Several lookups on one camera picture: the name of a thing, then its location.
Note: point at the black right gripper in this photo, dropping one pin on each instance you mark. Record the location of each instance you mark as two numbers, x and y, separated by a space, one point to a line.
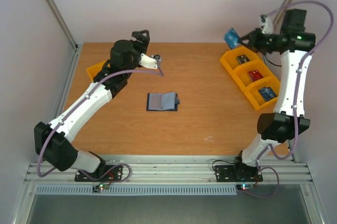
253 39

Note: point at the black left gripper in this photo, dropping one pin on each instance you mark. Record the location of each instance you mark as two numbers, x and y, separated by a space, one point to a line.
138 35

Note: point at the blue credit card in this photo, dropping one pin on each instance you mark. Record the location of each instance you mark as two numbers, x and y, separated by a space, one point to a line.
231 38
267 93

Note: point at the black credit card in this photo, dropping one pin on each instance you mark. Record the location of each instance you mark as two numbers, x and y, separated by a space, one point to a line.
242 59

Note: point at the red credit card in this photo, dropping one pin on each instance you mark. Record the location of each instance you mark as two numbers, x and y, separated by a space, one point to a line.
255 75

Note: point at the blue leather card holder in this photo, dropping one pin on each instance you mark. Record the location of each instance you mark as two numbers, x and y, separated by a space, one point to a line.
162 102

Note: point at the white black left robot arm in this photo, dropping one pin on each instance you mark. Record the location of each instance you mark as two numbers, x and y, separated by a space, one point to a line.
53 140

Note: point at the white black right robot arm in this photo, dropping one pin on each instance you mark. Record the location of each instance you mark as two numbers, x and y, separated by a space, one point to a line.
287 120

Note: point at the yellow bin far right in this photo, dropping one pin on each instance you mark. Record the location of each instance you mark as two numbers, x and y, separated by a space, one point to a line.
234 58

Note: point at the yellow bin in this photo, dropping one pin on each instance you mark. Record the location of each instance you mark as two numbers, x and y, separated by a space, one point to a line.
234 58
93 70
247 73
253 96

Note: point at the yellow bin middle right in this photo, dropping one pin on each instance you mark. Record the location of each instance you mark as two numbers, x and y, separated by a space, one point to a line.
247 73

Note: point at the yellow bin near right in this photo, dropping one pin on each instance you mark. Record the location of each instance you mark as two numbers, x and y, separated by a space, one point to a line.
253 96

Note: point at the yellow bin left side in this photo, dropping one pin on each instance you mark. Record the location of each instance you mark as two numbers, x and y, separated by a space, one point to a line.
93 70

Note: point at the right small circuit board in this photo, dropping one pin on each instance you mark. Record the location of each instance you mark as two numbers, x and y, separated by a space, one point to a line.
245 186

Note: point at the small circuit board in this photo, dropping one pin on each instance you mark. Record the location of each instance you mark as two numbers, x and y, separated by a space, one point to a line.
245 186
100 187

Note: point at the left small circuit board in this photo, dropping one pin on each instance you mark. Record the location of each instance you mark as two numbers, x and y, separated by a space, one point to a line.
100 187

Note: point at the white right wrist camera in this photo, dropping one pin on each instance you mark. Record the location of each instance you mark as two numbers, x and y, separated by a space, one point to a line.
266 24

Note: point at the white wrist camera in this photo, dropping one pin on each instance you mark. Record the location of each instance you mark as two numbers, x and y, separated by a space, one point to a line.
150 62
266 24

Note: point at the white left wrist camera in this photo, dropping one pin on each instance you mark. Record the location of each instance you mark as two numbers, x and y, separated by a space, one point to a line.
150 62

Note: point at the left aluminium corner post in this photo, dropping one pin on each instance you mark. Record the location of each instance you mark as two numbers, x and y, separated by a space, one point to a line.
62 24

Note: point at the aluminium rail base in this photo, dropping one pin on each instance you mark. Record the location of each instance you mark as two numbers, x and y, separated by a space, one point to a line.
197 169

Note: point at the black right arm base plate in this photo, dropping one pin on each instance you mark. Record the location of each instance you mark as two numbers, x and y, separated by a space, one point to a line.
230 173

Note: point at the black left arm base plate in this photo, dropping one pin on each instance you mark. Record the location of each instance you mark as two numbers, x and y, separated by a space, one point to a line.
103 174

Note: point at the grey slotted cable duct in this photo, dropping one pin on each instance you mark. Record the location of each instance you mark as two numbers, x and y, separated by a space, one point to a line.
138 190

